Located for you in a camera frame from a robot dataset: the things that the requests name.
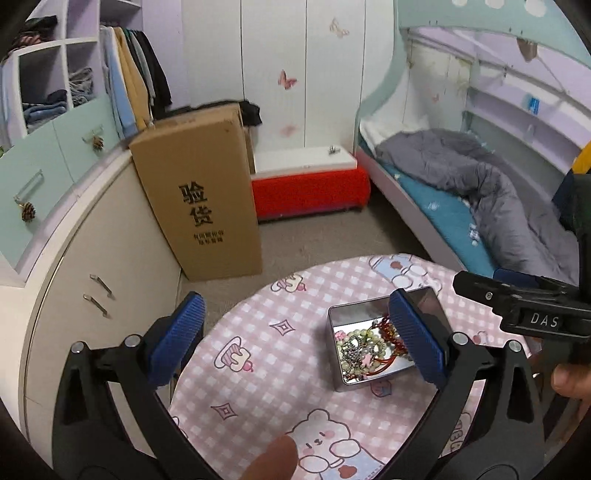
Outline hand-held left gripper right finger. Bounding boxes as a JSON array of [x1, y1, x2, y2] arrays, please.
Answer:
[[381, 288, 546, 480]]

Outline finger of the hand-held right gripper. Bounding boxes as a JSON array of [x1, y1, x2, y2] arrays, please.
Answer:
[[452, 271, 580, 311], [493, 268, 573, 291]]

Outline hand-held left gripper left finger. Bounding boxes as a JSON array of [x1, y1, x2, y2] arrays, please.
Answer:
[[52, 291, 206, 480]]

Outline dark red bead bracelet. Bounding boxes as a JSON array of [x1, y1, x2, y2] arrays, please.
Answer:
[[376, 316, 416, 361]]

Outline bead bracelets and necklaces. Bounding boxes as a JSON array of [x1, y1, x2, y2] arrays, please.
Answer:
[[346, 316, 416, 385]]

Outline silver chain necklace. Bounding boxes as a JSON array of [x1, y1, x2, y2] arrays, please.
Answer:
[[344, 339, 370, 367]]

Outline pale bead bracelet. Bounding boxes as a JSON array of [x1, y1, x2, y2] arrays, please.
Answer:
[[336, 327, 386, 372]]

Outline grey metal tin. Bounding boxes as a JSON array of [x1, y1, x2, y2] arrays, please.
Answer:
[[328, 286, 455, 393]]

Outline person's right hand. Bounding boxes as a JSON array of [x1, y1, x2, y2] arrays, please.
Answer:
[[551, 364, 591, 398]]

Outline person's left hand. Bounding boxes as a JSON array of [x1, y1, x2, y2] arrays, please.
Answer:
[[242, 436, 298, 480]]

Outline teal bed sheet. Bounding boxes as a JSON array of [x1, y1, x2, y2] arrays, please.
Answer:
[[360, 138, 499, 278]]

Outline pink checkered bear tablecloth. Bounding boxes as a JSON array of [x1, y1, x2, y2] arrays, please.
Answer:
[[168, 253, 546, 480]]

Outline person's dark jacket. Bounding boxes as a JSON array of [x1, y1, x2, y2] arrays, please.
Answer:
[[551, 141, 591, 282]]

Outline grey duvet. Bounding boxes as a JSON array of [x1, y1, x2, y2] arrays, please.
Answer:
[[376, 129, 580, 282]]

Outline cream curved cabinet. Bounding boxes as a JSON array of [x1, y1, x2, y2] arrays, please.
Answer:
[[23, 148, 185, 457]]

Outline tall cardboard box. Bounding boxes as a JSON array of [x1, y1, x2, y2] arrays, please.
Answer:
[[129, 102, 264, 282]]

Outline red bench with white top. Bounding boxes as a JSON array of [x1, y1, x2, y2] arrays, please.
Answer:
[[252, 145, 372, 222]]

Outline mint green drawer unit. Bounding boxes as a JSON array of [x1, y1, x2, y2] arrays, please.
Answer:
[[0, 97, 121, 273]]

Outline black cloth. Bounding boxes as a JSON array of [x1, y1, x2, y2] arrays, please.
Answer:
[[240, 99, 264, 127]]

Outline light blue hanging garment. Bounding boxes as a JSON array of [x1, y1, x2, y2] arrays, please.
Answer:
[[102, 28, 134, 139]]

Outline yellow hanging garment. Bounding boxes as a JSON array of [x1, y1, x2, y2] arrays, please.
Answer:
[[115, 28, 151, 132]]

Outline folded blue jeans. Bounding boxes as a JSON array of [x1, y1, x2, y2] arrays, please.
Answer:
[[23, 102, 68, 127]]

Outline black hanging garment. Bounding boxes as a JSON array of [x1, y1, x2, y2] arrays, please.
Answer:
[[136, 30, 172, 121]]

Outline patterned folded clothes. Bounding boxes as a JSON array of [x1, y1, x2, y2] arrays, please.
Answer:
[[69, 67, 95, 107]]

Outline grey-green hanging garment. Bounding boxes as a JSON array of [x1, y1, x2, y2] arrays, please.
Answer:
[[129, 30, 155, 102]]

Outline mint and white bunk bed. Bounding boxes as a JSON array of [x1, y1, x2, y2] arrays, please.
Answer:
[[353, 0, 591, 287]]

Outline white wardrobe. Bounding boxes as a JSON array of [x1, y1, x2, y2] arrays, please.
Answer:
[[182, 0, 398, 153]]

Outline white open shelf unit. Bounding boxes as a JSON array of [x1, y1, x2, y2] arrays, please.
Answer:
[[0, 0, 144, 139]]

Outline dark folded clothes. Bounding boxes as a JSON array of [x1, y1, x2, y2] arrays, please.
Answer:
[[9, 16, 58, 49]]

